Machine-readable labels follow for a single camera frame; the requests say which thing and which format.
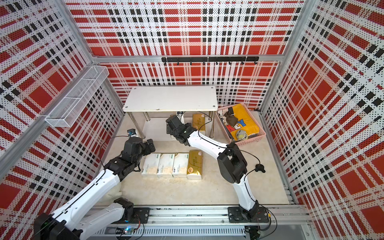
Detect white tissue pack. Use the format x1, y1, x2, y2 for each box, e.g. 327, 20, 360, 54
172, 153, 189, 178
157, 154, 175, 178
142, 153, 161, 178

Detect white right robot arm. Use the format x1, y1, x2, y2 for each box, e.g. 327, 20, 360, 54
166, 116, 259, 222

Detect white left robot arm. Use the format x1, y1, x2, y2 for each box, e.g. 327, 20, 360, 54
33, 137, 156, 240

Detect white two-tier metal shelf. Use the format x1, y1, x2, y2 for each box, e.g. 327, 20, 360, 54
123, 86, 219, 141

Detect white plush toy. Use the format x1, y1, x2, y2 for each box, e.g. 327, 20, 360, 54
96, 183, 123, 206

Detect yellow folded shirt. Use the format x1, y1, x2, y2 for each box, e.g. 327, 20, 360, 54
224, 104, 260, 142

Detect pink plastic basket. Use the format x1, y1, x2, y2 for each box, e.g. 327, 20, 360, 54
216, 103, 266, 146

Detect green circuit board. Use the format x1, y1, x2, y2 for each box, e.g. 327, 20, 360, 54
116, 227, 136, 235

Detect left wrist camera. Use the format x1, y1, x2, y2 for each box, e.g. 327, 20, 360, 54
127, 129, 138, 138

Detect white wire mesh wall basket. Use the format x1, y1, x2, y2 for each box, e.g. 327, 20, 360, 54
45, 66, 109, 128

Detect black wall hook rail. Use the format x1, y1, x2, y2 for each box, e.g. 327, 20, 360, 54
162, 57, 260, 64

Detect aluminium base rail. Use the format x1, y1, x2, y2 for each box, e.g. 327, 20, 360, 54
92, 205, 316, 240

